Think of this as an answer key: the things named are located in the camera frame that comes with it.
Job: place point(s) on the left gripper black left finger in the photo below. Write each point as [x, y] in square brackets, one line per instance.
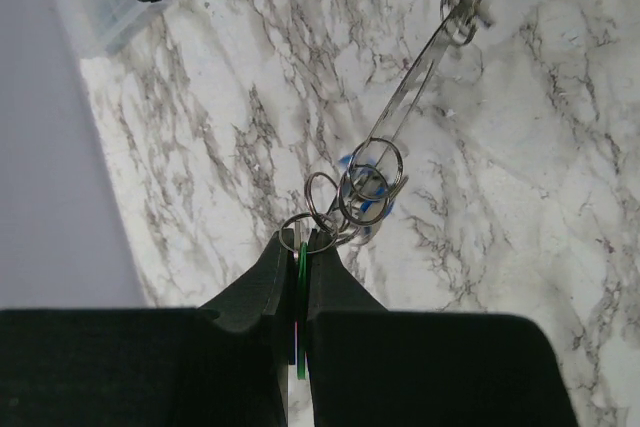
[222, 364]

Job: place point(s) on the blue keys bunch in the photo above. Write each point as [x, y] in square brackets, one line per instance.
[368, 197]

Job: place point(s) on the green key tag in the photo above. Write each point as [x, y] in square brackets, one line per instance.
[301, 312]

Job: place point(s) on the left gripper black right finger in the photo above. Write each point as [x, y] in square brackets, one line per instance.
[371, 366]

